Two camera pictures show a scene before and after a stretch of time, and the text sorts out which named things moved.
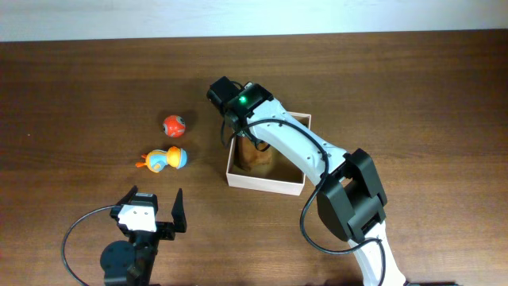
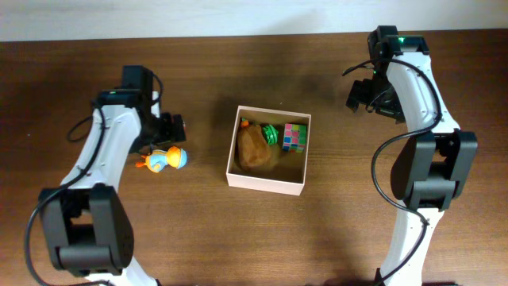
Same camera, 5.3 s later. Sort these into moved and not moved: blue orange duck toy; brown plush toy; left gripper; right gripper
Moved: left gripper; right gripper
Not moved: blue orange duck toy; brown plush toy
